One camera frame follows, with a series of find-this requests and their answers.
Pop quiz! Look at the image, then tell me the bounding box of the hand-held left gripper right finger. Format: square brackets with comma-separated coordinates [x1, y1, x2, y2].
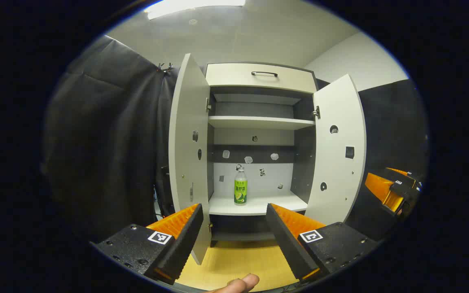
[265, 203, 377, 281]

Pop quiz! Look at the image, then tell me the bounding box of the dark cabled equipment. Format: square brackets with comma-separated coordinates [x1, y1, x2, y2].
[154, 163, 175, 220]

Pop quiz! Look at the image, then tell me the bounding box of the white cabinet drawer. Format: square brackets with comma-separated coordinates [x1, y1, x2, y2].
[205, 63, 318, 94]

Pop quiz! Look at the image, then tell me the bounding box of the ceiling light panel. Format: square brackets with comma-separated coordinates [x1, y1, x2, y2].
[145, 0, 246, 20]

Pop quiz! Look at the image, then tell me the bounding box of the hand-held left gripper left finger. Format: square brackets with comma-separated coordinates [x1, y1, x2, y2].
[91, 203, 204, 285]

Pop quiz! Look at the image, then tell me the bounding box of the white grey cabinet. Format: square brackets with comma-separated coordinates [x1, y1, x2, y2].
[205, 62, 319, 247]

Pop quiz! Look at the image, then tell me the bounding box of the white cabinet door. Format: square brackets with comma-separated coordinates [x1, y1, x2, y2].
[169, 53, 212, 265]
[304, 73, 367, 227]

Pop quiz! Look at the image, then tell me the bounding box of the green label bottle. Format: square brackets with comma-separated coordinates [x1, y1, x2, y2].
[234, 166, 248, 206]

